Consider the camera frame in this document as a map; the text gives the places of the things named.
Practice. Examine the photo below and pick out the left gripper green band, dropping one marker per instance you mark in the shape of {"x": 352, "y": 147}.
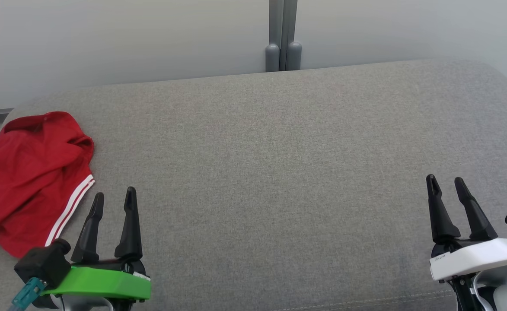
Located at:
{"x": 106, "y": 283}

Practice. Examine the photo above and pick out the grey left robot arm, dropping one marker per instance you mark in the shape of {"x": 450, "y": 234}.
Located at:
{"x": 84, "y": 304}

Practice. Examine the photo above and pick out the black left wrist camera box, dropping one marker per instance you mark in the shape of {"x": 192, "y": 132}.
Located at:
{"x": 43, "y": 263}

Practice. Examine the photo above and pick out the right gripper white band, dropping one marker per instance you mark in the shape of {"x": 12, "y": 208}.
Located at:
{"x": 473, "y": 257}

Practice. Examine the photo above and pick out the red white basketball jersey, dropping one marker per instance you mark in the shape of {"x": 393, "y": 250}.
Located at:
{"x": 24, "y": 181}

